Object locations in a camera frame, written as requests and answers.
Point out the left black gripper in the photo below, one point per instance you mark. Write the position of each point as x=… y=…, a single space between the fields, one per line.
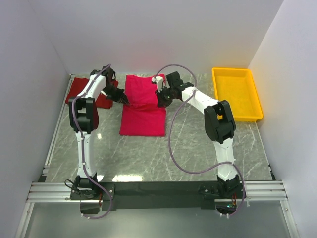
x=124 y=99

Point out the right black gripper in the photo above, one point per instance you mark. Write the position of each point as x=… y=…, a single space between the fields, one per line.
x=161 y=102

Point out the pink t shirt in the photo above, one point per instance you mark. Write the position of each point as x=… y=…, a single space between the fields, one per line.
x=142 y=116

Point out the yellow plastic tray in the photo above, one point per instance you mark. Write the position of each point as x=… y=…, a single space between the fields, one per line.
x=237 y=86

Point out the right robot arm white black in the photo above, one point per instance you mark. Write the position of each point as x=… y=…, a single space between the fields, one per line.
x=219 y=126

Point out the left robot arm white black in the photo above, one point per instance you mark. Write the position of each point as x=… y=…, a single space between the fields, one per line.
x=84 y=119

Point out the folded dark red t shirt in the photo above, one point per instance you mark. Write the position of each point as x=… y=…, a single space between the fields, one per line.
x=78 y=85

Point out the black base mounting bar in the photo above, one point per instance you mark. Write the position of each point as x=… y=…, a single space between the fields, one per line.
x=156 y=195

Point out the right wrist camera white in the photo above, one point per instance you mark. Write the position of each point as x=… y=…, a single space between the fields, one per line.
x=159 y=81

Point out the aluminium frame rail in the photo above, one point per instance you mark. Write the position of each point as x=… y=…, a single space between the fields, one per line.
x=128 y=158

